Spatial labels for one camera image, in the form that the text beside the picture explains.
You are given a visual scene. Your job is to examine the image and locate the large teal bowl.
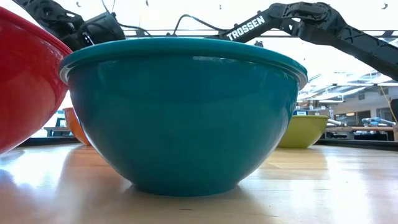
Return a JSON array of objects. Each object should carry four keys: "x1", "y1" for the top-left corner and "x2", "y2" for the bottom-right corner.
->
[{"x1": 58, "y1": 37, "x2": 308, "y2": 197}]

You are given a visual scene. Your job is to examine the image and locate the lime green bowl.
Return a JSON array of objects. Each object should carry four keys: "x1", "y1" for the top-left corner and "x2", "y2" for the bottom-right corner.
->
[{"x1": 277, "y1": 114, "x2": 330, "y2": 149}]

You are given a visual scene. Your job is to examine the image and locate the small orange bowl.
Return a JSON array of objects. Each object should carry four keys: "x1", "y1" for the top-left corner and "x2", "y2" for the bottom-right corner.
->
[{"x1": 62, "y1": 107, "x2": 92, "y2": 147}]

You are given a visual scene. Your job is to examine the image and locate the dark background table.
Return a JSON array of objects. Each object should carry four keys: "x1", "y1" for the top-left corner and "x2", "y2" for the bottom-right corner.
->
[{"x1": 43, "y1": 126, "x2": 73, "y2": 138}]

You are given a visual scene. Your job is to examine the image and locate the background wooden workbench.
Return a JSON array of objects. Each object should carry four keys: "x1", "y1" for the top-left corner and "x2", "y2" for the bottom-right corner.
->
[{"x1": 325, "y1": 125, "x2": 398, "y2": 141}]

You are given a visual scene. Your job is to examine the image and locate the large red bowl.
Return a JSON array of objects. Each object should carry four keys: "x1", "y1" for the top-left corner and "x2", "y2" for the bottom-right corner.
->
[{"x1": 0, "y1": 6, "x2": 73, "y2": 155}]

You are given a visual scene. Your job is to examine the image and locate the blue grey background robot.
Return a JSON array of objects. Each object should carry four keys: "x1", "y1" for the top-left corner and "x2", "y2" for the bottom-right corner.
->
[{"x1": 361, "y1": 116, "x2": 397, "y2": 128}]

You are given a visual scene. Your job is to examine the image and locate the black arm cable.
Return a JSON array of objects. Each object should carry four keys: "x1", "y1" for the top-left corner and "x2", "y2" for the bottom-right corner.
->
[{"x1": 172, "y1": 14, "x2": 229, "y2": 35}]

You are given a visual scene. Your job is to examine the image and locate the black table edge rail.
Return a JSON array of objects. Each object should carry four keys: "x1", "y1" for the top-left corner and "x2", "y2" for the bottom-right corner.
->
[{"x1": 18, "y1": 136, "x2": 398, "y2": 152}]

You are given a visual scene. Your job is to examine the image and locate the black overhead frame bar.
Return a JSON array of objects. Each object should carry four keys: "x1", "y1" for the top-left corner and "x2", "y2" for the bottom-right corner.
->
[{"x1": 123, "y1": 29, "x2": 398, "y2": 39}]

